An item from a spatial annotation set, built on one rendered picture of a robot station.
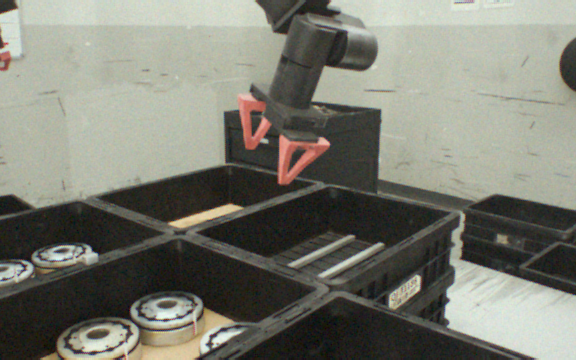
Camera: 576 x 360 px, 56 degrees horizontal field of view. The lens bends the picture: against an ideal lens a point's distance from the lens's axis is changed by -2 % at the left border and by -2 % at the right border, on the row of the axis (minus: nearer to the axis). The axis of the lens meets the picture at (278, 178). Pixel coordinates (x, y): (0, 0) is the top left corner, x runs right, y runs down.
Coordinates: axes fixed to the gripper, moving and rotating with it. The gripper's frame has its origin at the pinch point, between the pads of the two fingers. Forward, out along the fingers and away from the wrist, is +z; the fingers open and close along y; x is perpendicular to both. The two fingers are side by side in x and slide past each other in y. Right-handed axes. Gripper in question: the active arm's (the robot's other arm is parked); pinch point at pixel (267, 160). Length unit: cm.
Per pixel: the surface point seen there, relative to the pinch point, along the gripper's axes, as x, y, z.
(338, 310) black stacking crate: -1.9, -20.4, 9.2
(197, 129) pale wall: -162, 311, 143
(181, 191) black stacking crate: -11, 40, 31
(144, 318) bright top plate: 14.2, -3.9, 23.1
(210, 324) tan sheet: 4.6, -5.9, 24.1
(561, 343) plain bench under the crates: -56, -28, 20
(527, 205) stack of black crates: -167, 43, 40
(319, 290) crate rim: -0.7, -17.4, 8.4
